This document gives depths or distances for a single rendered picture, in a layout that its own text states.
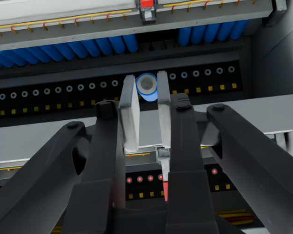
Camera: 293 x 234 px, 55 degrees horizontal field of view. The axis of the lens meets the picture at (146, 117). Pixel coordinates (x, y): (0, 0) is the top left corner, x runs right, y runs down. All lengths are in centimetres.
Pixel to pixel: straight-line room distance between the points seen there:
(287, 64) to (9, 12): 36
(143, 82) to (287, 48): 26
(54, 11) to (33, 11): 2
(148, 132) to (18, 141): 17
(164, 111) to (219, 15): 25
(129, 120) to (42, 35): 27
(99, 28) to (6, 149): 20
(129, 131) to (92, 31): 24
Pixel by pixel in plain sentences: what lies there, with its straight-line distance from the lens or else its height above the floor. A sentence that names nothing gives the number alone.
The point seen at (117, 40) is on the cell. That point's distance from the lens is 42.
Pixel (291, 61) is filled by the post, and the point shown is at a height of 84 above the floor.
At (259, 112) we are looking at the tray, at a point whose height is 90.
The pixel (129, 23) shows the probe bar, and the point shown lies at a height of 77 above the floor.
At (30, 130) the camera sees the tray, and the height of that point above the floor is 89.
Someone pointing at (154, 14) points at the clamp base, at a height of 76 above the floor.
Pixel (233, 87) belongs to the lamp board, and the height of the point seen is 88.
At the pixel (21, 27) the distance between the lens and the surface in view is 42.
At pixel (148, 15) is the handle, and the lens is 35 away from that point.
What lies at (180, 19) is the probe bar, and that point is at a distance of 38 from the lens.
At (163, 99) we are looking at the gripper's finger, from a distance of 16.
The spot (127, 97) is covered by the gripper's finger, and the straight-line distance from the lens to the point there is 17.
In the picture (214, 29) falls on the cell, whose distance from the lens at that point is 43.
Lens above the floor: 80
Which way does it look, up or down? 14 degrees up
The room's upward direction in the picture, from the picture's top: 173 degrees clockwise
